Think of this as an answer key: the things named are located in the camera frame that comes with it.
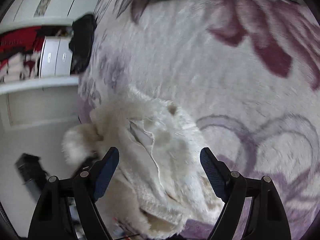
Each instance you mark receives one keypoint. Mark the black garment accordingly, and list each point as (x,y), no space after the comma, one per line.
(81,42)

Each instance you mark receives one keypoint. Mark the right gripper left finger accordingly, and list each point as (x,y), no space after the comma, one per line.
(52,217)

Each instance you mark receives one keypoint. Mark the white wardrobe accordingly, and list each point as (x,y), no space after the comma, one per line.
(38,79)

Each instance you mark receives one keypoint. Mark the red stacked wardrobe clothes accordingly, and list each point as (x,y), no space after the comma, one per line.
(20,54)

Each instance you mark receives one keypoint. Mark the white fluffy sweater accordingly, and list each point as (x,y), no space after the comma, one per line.
(159,183)

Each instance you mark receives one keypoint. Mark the floral purple bed blanket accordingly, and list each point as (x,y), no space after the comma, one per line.
(246,70)

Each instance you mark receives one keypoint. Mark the black floor basket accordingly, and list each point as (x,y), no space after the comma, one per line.
(33,175)

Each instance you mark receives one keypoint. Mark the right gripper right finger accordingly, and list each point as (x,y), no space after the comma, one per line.
(266,219)

